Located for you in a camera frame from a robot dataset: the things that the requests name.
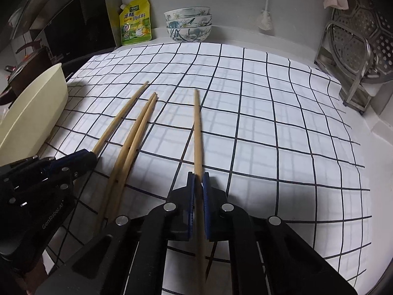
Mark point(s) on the stainless steel rack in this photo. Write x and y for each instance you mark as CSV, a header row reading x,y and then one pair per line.
x,y
356,92

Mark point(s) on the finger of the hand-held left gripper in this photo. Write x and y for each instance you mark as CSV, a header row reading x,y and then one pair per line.
x,y
69,156
84,164

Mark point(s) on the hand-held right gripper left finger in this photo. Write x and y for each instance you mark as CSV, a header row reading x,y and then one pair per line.
x,y
190,209

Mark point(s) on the black range hood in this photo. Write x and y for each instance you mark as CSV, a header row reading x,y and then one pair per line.
x,y
40,0

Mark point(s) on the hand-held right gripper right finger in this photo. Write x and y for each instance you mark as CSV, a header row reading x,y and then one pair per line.
x,y
206,209

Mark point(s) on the yellow seasoning pouch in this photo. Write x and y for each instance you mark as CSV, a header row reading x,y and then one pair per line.
x,y
135,24

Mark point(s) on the cream plastic basin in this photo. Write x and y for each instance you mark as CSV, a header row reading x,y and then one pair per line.
x,y
33,113

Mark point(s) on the perforated steel steamer plate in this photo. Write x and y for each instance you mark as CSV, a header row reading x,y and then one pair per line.
x,y
377,37

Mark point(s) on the dark cooking pot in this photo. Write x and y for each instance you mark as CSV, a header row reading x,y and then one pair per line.
x,y
27,64

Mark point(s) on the white black checkered cloth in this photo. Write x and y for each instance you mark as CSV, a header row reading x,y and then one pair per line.
x,y
261,129

